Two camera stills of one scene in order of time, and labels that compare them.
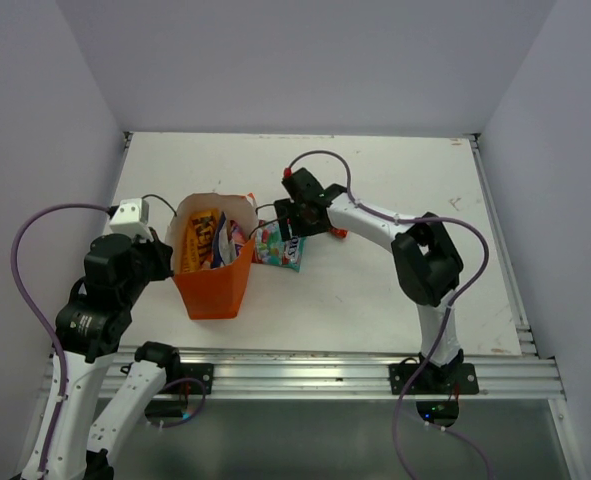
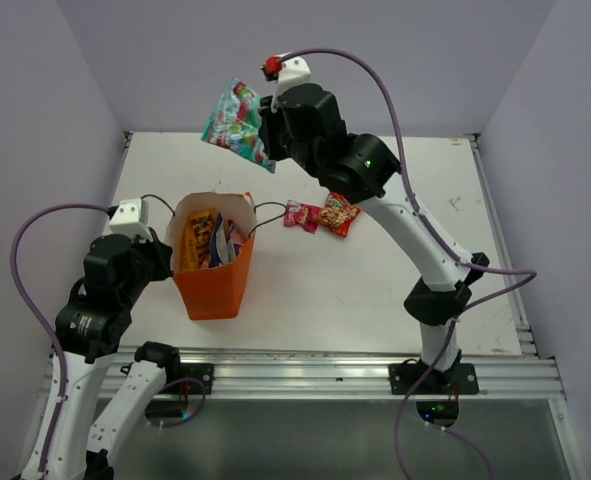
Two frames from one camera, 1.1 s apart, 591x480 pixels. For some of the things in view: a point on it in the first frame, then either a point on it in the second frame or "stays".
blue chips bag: [223, 250] stays
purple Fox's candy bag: [238, 236] stays
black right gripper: [285, 209] -> [270, 120]
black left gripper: [161, 252] stays
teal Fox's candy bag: [269, 248] -> [235, 124]
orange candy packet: [197, 251] stays
